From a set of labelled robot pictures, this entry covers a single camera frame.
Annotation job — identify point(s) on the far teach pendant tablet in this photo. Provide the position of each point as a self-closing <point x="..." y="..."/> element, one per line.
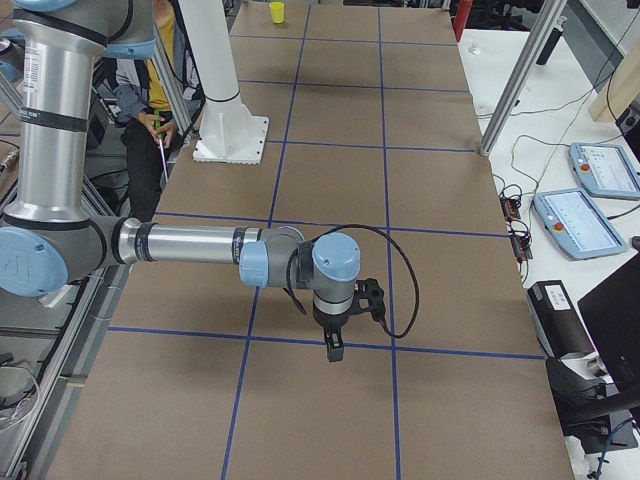
<point x="604" y="170"/>

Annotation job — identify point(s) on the yellow plastic cup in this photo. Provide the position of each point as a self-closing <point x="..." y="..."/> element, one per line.
<point x="277" y="12"/>

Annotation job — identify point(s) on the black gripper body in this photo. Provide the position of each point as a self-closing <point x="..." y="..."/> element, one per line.
<point x="330" y="323"/>

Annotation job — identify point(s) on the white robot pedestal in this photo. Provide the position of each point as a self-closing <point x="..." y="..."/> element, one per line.
<point x="229" y="133"/>

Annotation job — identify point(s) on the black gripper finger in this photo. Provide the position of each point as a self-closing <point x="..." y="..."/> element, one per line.
<point x="335" y="350"/>

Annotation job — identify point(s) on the aluminium frame post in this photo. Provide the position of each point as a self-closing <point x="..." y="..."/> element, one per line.
<point x="547" y="18"/>

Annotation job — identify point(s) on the near teach pendant tablet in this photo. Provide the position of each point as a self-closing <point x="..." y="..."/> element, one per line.
<point x="577" y="225"/>

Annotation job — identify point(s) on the black monitor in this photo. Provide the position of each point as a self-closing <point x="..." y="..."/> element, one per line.
<point x="611" y="314"/>

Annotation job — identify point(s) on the black box with label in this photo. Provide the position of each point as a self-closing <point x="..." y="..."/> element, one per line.
<point x="558" y="327"/>

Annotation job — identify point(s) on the teach pendant tablet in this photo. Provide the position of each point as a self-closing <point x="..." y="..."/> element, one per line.
<point x="577" y="225"/>
<point x="604" y="170"/>

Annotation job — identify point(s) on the small electronics board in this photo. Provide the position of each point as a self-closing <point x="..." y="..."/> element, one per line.
<point x="519" y="233"/>

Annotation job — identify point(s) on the person's hand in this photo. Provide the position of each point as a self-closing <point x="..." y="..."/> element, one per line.
<point x="168" y="128"/>

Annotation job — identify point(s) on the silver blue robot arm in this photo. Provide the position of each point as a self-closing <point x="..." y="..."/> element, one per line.
<point x="48" y="240"/>

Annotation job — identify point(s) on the brown paper table mat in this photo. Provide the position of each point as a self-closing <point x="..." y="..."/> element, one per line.
<point x="202" y="377"/>

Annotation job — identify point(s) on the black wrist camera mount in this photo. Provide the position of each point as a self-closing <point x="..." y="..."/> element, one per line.
<point x="369" y="298"/>

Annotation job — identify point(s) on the green handled pink stick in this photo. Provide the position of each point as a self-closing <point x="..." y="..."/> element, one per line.
<point x="160" y="141"/>

